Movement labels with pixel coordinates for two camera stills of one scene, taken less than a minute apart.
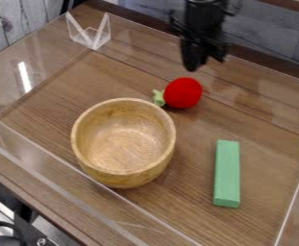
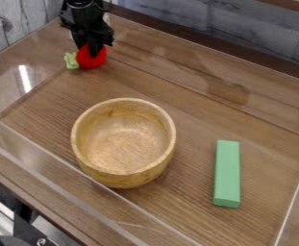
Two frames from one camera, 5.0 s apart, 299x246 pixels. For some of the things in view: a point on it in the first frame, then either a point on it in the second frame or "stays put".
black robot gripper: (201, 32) → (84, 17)
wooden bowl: (122, 139) stays put
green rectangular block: (228, 174) stays put
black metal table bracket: (25, 229) stays put
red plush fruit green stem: (182, 93) → (84, 58)
